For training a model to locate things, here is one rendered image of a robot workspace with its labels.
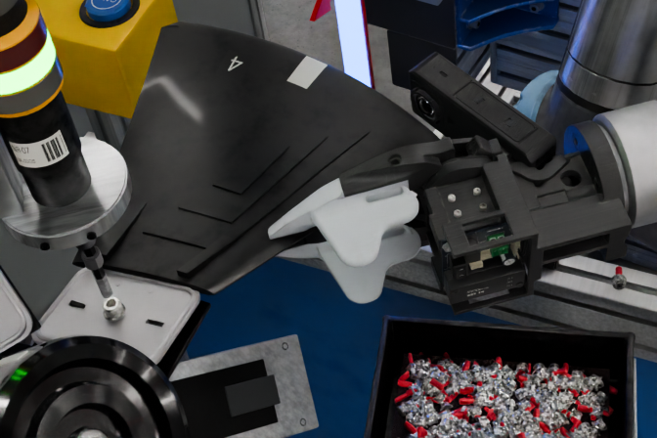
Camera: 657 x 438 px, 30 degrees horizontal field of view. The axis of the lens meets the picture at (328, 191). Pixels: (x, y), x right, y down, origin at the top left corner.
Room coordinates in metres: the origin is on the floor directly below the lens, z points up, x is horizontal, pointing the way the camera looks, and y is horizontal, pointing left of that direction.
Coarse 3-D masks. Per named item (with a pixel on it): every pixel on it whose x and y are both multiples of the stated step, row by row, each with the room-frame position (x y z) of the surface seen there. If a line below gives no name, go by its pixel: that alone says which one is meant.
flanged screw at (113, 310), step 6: (108, 300) 0.45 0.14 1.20; (114, 300) 0.45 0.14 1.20; (108, 306) 0.45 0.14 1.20; (114, 306) 0.44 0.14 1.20; (120, 306) 0.44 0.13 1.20; (108, 312) 0.44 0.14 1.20; (114, 312) 0.44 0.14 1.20; (120, 312) 0.44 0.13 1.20; (108, 318) 0.44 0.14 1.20; (114, 318) 0.44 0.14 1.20; (120, 318) 0.44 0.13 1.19
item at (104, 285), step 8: (96, 248) 0.45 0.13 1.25; (88, 256) 0.44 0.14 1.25; (96, 256) 0.44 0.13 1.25; (88, 264) 0.44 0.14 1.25; (96, 264) 0.44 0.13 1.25; (96, 272) 0.44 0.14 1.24; (104, 272) 0.45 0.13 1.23; (96, 280) 0.44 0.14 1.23; (104, 280) 0.44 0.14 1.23; (104, 288) 0.44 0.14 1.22; (104, 296) 0.44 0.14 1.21
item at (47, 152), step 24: (0, 120) 0.43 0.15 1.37; (24, 120) 0.43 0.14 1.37; (48, 120) 0.43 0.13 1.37; (72, 120) 0.45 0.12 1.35; (24, 144) 0.43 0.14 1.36; (48, 144) 0.43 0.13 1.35; (72, 144) 0.44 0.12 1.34; (24, 168) 0.43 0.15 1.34; (48, 168) 0.43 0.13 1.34; (72, 168) 0.44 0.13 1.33; (48, 192) 0.43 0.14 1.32; (72, 192) 0.43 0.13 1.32
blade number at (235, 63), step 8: (232, 56) 0.66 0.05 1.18; (240, 56) 0.66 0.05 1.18; (248, 56) 0.66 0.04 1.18; (224, 64) 0.66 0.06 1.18; (232, 64) 0.66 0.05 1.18; (240, 64) 0.66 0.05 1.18; (248, 64) 0.66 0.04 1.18; (216, 72) 0.65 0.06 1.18; (224, 72) 0.65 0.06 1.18; (232, 72) 0.65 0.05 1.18; (240, 72) 0.65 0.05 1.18
